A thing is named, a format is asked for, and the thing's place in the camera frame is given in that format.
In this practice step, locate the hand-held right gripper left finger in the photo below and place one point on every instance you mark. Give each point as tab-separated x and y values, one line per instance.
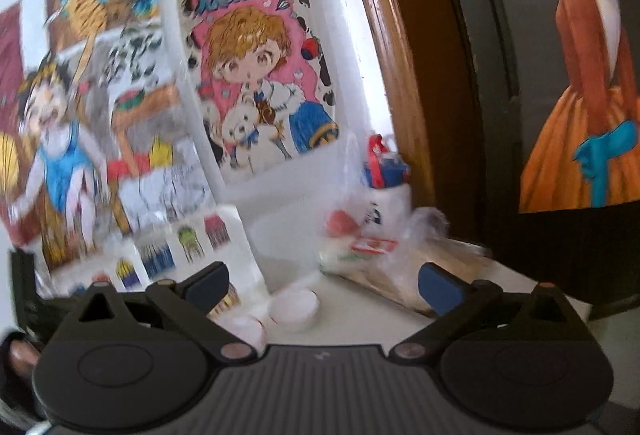
207	285

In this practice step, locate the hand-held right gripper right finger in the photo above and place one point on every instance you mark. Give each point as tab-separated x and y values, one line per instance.
440	287

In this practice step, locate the white ceramic bowl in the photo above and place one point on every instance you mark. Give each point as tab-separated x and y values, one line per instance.
295	307

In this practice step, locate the person's left hand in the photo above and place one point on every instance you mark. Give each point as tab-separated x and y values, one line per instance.
20	357

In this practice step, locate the flatbread in clear plastic bag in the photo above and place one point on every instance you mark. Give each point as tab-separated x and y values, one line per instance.
440	265

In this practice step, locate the coloured houses drawing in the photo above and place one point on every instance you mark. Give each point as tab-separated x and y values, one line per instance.
200	235

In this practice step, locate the green white food packet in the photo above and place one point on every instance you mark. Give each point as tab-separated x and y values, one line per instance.
360	255

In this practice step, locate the printed white tablecloth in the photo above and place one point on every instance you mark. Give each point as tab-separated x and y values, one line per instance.
350	315

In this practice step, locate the white bottle with red cap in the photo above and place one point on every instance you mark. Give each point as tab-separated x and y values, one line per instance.
387	200

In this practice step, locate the clear bag with red food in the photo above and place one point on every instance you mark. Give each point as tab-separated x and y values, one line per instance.
342	222

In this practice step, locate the girl with broom drawing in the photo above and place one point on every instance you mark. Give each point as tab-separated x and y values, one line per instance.
100	115

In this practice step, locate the child with teddy bear drawing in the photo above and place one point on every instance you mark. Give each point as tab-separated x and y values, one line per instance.
255	65

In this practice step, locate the orange dress girl poster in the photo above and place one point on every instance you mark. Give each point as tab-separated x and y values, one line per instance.
590	115

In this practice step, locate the dark door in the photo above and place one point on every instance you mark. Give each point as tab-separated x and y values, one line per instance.
500	65

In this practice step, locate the wooden door frame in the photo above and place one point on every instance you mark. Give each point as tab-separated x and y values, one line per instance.
400	40

